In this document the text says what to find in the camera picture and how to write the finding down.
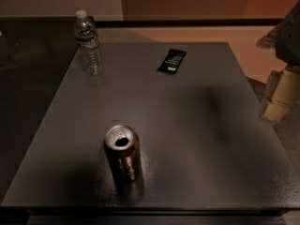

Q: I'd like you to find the clear plastic water bottle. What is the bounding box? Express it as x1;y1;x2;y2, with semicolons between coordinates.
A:
74;10;104;77

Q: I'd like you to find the orange soda can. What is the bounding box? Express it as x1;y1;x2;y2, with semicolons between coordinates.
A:
104;124;141;183

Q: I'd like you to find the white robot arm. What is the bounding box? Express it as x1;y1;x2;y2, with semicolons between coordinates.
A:
257;1;300;122

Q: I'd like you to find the black rxbar chocolate wrapper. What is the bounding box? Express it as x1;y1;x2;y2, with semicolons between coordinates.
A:
157;49;187;74

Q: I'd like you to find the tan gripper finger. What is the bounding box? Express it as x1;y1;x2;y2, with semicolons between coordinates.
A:
261;65;300;122

